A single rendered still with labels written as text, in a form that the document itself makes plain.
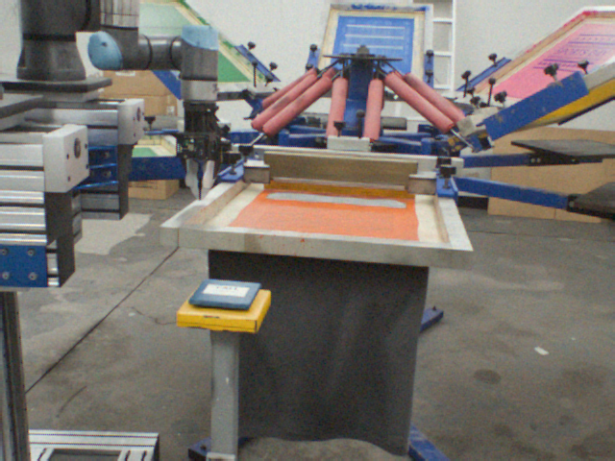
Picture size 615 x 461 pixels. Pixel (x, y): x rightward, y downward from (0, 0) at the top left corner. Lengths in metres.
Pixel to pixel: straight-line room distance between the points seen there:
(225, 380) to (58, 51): 0.85
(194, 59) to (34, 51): 0.39
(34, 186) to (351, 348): 0.70
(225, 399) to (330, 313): 0.33
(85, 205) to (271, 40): 4.48
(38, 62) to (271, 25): 4.48
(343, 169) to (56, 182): 0.89
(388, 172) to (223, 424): 0.88
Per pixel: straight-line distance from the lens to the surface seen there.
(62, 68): 1.69
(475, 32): 5.99
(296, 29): 6.02
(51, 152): 1.17
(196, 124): 1.49
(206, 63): 1.47
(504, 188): 2.43
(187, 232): 1.34
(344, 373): 1.50
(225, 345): 1.18
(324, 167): 1.86
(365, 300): 1.42
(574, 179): 6.13
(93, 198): 1.69
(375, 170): 1.85
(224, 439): 1.27
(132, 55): 1.48
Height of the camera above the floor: 1.38
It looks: 16 degrees down
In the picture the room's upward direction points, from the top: 3 degrees clockwise
